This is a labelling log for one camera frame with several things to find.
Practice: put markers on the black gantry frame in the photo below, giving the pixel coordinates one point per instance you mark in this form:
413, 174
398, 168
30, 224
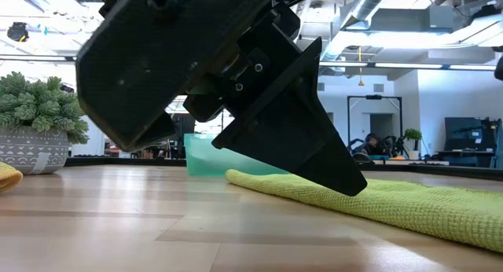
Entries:
373, 96

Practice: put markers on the lime green microfiber towel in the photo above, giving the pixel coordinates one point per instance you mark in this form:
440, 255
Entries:
393, 205

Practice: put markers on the black background monitor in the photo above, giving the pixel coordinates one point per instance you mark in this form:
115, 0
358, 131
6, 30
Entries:
184, 124

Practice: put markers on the silver ventilation duct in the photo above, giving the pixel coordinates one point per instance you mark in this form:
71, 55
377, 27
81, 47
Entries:
365, 4

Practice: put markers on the succulent plant in patterned pot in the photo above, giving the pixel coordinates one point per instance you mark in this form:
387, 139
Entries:
35, 107

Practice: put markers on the teal plastic bin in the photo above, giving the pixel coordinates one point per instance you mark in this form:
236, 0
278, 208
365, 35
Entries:
208, 158

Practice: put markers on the yellow microfiber towel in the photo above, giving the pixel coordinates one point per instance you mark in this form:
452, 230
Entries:
8, 177

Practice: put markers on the black metal table frame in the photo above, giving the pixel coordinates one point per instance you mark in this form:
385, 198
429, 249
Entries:
118, 161

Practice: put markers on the dark background monitor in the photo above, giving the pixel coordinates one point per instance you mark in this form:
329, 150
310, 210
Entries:
465, 132

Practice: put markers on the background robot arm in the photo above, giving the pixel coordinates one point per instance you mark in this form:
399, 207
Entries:
393, 144

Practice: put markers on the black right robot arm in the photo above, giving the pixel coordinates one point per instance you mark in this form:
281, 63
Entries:
500, 67

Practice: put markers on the linear ceiling light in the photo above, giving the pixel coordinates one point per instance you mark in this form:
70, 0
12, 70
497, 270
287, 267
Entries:
408, 65

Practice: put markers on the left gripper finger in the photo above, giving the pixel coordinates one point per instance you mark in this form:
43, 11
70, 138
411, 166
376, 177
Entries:
149, 67
298, 138

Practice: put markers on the person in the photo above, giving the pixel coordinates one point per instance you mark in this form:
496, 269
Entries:
371, 143

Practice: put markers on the small background plant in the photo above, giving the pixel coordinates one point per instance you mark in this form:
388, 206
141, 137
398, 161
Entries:
412, 135

